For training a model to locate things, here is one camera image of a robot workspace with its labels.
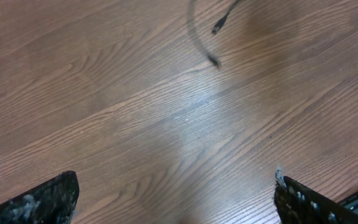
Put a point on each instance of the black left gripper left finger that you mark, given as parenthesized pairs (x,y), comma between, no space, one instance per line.
(52,202)

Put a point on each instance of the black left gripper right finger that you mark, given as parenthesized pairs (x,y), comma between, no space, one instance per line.
(299,204)

